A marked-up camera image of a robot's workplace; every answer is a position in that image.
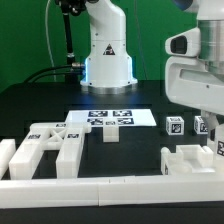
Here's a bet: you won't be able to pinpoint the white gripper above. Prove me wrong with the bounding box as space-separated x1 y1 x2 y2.
165 28 224 141

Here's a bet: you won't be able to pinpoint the white chair seat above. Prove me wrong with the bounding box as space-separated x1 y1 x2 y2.
161 145 215 175

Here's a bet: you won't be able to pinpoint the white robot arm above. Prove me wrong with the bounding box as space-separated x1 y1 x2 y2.
81 0 224 139

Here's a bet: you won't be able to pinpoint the white tagged cube right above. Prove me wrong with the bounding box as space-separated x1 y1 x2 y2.
194 116 208 134

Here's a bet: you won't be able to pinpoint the white tagged cube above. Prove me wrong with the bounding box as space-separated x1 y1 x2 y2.
166 116 184 135
194 116 208 134

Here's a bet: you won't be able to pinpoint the white tagged cube left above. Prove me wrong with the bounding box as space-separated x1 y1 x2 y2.
166 116 184 135

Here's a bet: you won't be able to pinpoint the white tagged base sheet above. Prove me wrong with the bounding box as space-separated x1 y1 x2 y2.
66 109 156 127

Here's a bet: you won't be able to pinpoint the white U-shaped fence wall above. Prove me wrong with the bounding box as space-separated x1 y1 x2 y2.
0 139 224 208

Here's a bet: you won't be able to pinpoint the black cables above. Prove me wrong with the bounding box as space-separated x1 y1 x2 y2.
22 61 86 84

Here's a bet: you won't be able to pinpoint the white chair back frame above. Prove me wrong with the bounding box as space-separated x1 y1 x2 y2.
9 122 92 180

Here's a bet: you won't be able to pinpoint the white cable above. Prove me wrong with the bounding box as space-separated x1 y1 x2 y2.
44 0 58 83

